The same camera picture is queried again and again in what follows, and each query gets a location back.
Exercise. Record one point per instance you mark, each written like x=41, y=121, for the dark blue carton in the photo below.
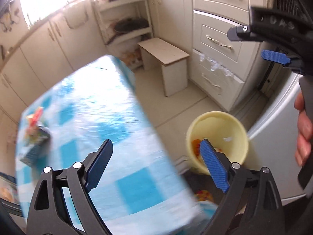
x=36, y=144

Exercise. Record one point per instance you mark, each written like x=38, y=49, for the bag of food packets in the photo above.
x=132, y=58

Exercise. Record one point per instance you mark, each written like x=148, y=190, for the black round pan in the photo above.
x=132, y=24

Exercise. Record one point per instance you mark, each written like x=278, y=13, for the white drawer cabinet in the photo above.
x=247, y=61

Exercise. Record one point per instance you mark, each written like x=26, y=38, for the white hanging cloth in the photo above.
x=77, y=17

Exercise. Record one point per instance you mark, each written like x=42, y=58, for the white shelf rack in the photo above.
x=146, y=9

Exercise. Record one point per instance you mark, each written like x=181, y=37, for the cream kitchen counter cabinets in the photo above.
x=36, y=53

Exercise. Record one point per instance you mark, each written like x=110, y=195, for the white refrigerator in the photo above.
x=273, y=127

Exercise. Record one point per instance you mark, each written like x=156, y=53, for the bright window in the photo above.
x=49, y=0

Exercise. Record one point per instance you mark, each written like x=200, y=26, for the yellow plastic bin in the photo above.
x=220, y=124

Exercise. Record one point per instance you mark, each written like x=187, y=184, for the clear plastic tape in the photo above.
x=215, y=64

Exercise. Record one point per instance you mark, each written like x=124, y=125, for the orange peel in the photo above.
x=195, y=146

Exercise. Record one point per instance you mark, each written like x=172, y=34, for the wall utensil rack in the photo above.
x=9, y=17

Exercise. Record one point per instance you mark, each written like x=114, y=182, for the blue checkered tablecloth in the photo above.
x=110, y=117

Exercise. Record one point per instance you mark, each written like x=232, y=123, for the white wooden stool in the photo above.
x=163, y=51

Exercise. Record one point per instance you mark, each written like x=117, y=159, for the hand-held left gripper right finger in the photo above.
x=212, y=166

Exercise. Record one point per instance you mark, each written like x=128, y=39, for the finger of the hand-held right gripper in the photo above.
x=237, y=33
x=273, y=56

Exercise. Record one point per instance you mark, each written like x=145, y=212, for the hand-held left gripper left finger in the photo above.
x=100, y=166

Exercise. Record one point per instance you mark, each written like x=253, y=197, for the person's right hand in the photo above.
x=303, y=132

